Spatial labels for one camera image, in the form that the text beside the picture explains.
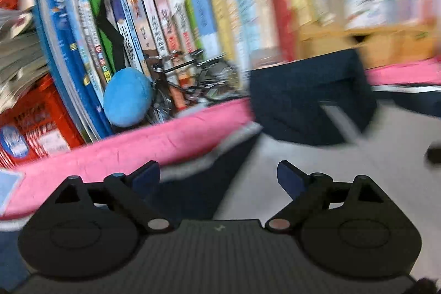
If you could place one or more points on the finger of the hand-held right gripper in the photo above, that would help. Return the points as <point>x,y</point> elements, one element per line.
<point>434,153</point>

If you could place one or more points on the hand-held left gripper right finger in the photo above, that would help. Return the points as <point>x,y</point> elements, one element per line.
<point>291,178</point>

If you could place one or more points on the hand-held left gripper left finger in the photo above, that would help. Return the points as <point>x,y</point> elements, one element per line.
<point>146,177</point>

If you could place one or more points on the navy white red jacket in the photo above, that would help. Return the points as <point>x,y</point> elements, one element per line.
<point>310,97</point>

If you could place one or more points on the pink rabbit-print blanket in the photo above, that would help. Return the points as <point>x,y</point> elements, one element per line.
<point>103,156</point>

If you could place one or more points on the blue round plush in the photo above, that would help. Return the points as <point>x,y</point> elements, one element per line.
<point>127,97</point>

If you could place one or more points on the miniature black bicycle model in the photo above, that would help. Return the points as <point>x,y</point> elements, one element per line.
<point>206,80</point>

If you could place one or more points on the red plastic crate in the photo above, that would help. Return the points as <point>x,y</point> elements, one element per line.
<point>34,128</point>

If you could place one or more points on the wooden drawer organizer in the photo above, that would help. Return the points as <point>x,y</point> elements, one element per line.
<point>372,42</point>

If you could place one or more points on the blue flat card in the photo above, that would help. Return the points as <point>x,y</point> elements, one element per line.
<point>8,192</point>

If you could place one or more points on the row of tall blue books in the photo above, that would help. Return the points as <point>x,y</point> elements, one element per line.
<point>72,56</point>

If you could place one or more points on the white pencil-print box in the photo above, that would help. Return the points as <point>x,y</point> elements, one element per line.
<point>368,1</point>

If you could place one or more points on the row of paperback books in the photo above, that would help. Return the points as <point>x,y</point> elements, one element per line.
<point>206,11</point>

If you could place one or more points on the stack of papers and booklets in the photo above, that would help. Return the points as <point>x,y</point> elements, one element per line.
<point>17,53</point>

